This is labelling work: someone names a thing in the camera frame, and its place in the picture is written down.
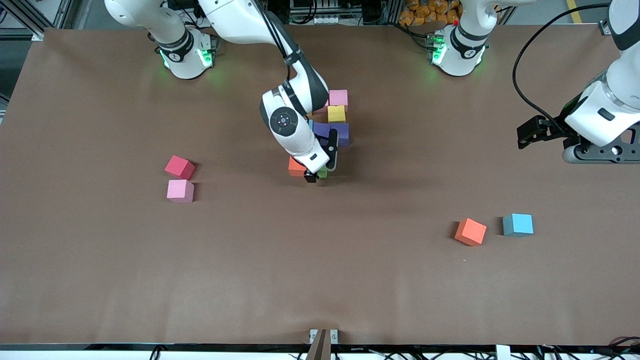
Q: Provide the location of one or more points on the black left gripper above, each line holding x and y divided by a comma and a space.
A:
554, 128

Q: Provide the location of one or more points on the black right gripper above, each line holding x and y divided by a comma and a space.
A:
311, 177

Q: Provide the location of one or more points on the green foam cube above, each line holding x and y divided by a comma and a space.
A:
322, 173

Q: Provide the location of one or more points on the orange foam cube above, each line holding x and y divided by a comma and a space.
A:
471, 231
296, 166

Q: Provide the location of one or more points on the purple foam cube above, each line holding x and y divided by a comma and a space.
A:
342, 134
322, 131

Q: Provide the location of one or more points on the yellow foam cube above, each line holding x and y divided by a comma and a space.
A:
336, 114

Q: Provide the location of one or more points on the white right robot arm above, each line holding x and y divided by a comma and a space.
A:
295, 130

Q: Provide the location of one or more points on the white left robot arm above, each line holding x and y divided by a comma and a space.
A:
605, 115

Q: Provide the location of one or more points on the brown table cover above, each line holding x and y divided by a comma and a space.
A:
320, 280

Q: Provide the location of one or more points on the red foam cube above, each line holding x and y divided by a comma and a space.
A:
179, 166

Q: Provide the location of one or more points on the white power strip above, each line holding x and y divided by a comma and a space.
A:
315, 20

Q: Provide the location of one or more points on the pile of orange items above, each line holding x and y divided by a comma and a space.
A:
430, 12

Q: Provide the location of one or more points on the front camera mount bracket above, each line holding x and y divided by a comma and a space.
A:
324, 345

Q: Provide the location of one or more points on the aluminium frame profile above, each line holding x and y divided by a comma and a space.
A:
62, 12

